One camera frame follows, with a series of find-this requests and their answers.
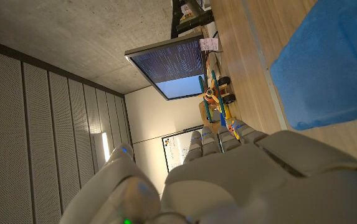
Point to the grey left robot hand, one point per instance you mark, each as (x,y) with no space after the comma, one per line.
(259,180)

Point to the blue case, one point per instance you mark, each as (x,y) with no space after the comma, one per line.
(327,68)

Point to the whiteboard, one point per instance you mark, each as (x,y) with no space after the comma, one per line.
(178,149)

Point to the wooden toy airplane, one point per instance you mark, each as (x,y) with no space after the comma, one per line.
(217,93)

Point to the computer monitor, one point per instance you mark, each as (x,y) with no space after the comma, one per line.
(172,67)

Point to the white paper note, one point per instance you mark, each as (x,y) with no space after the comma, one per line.
(208,44)

